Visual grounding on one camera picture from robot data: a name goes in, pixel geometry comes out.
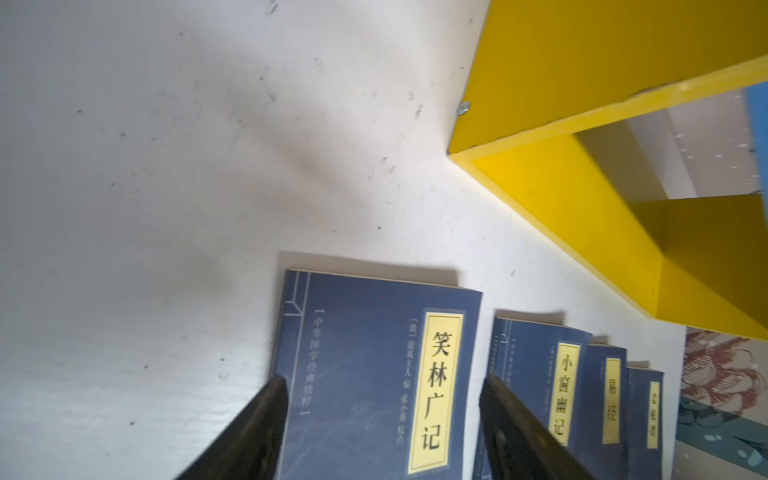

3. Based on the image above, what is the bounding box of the blue book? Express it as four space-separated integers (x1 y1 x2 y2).
626 367 664 480
271 269 482 479
570 344 628 479
487 316 592 479

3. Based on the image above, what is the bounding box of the yellow pink blue shelf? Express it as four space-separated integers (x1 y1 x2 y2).
448 1 767 339

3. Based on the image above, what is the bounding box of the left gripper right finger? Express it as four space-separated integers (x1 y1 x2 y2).
479 374 592 480

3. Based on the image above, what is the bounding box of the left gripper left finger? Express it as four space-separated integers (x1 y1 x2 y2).
179 376 289 480

